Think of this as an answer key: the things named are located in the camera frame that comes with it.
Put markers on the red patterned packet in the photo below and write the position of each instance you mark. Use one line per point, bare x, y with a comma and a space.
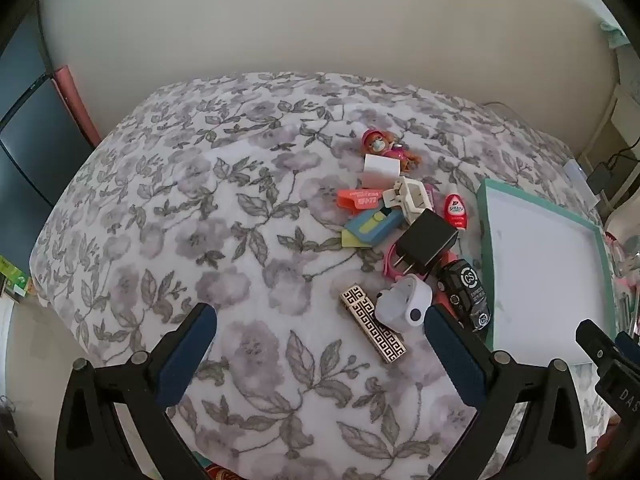
227, 474

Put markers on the dark cabinet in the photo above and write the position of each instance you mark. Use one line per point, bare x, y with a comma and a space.
25, 135

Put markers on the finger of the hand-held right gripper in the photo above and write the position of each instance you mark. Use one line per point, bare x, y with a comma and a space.
629, 346
597, 347

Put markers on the purple lip balm tube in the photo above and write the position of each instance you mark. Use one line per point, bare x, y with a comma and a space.
430, 191

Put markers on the white charger cube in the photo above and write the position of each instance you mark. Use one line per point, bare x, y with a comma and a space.
381, 171

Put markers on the white power strip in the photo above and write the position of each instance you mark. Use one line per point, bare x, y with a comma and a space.
582, 180

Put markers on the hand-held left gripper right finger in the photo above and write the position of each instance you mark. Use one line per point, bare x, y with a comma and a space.
452, 355

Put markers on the black charger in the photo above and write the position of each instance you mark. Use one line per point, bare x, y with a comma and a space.
427, 242

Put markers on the small red bottle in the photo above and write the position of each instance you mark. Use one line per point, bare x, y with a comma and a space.
457, 210

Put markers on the gold patterned lighter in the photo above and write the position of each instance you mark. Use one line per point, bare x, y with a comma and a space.
370, 322

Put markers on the pink wrist watch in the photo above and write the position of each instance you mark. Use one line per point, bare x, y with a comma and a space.
390, 262

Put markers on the blue and yellow utility knife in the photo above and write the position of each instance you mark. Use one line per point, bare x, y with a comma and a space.
372, 226

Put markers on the black toy car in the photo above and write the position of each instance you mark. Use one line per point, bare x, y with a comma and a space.
465, 290

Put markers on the pink toy dog figure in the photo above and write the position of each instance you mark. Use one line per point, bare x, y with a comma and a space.
381, 141

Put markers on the orange plastic tool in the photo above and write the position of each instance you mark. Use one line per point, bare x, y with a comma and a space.
361, 199

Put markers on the black power adapter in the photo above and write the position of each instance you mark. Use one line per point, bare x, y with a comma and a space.
602, 176

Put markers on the green box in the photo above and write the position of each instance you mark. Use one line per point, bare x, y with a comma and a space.
12, 275

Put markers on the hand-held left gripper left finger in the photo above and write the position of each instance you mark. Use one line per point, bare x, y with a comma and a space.
187, 355

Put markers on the white hair clip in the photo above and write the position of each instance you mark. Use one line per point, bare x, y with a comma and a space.
415, 201

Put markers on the teal-rimmed white tray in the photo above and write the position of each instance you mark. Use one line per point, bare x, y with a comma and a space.
540, 270

